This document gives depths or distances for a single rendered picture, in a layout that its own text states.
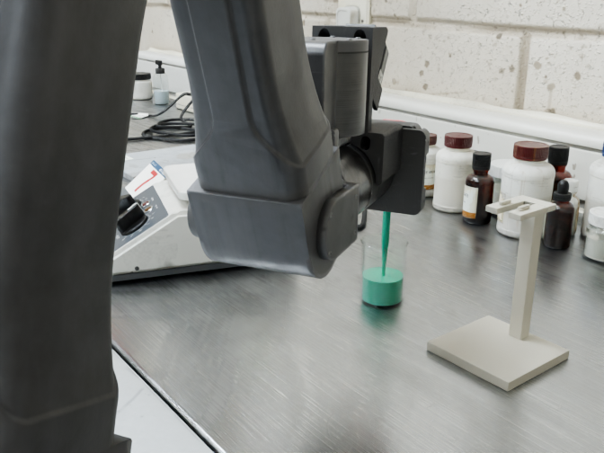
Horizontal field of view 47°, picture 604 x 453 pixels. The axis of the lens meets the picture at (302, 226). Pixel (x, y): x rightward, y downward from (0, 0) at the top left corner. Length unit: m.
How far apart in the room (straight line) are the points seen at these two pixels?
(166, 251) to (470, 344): 0.31
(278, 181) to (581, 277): 0.49
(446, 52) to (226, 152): 0.85
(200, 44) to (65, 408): 0.18
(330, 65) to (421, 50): 0.80
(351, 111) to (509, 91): 0.67
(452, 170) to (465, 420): 0.47
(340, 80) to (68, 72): 0.25
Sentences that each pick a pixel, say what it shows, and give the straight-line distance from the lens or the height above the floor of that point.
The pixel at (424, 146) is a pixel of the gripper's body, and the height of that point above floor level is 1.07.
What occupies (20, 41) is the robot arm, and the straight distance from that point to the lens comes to 0.20.
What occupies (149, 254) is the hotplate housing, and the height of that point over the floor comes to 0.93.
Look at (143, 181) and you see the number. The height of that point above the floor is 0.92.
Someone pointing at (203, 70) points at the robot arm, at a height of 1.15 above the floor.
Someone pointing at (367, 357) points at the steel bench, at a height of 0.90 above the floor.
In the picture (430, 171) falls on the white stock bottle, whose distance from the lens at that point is 1.00.
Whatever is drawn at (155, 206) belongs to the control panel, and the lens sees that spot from 0.76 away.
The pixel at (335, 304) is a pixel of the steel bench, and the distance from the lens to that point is 0.66.
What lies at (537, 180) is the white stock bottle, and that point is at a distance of 0.85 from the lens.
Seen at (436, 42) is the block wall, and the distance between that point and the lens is 1.18.
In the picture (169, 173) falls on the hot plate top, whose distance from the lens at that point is 0.78.
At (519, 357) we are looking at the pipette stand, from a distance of 0.59.
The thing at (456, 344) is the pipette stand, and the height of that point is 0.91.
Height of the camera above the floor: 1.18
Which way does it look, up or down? 19 degrees down
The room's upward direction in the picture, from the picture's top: straight up
